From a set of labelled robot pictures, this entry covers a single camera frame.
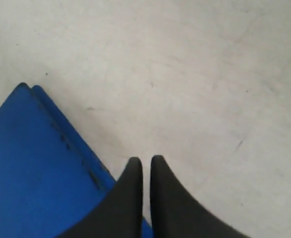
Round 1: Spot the blue binder folder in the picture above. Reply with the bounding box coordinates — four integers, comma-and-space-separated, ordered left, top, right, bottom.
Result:
0, 83, 153, 238

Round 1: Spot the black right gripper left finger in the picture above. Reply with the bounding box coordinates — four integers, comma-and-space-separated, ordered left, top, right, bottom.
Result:
55, 157, 143, 238

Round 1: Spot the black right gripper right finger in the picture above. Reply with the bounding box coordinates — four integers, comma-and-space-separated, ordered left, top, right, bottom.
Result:
150, 155, 247, 238

